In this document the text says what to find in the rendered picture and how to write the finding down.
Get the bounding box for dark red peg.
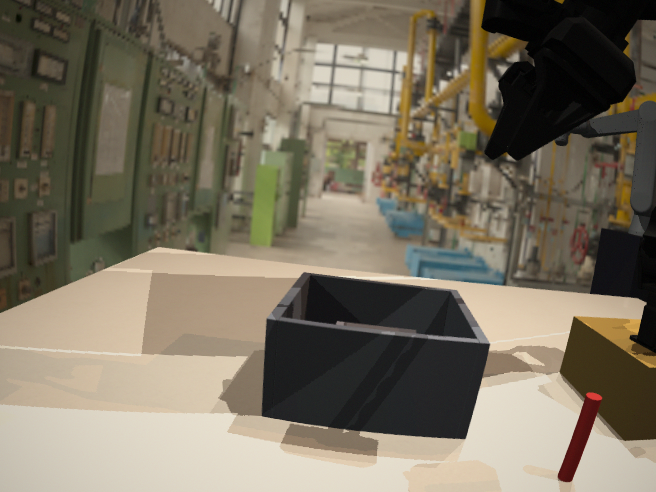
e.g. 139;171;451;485
558;392;602;482

